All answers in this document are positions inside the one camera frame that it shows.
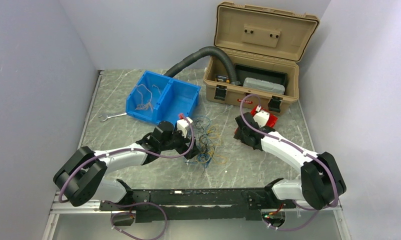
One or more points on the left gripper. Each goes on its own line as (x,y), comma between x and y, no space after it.
(184,147)

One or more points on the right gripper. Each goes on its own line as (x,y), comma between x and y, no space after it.
(240,135)

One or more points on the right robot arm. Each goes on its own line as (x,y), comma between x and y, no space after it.
(321,182)

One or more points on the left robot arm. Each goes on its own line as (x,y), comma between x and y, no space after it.
(82,177)

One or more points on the red storage bin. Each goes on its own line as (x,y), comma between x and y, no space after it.
(270,119)

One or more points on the grey plastic organiser box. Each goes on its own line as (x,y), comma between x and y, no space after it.
(263,85)

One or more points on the blue double storage bin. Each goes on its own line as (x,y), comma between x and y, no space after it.
(156,98)

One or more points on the yellow black device in case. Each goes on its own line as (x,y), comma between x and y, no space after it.
(222,79)

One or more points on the black tray in case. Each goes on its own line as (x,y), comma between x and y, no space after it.
(244,71)

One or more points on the silver wrench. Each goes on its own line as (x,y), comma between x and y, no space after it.
(106,116)

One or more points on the tan tool case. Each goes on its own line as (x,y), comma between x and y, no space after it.
(260,37)

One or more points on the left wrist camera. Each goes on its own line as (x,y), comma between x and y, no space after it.
(183,125)

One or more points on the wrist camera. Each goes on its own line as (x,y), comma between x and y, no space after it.
(183,125)
(261,116)

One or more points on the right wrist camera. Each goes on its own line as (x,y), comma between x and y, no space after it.
(261,116)

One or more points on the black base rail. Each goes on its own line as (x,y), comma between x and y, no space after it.
(199,204)

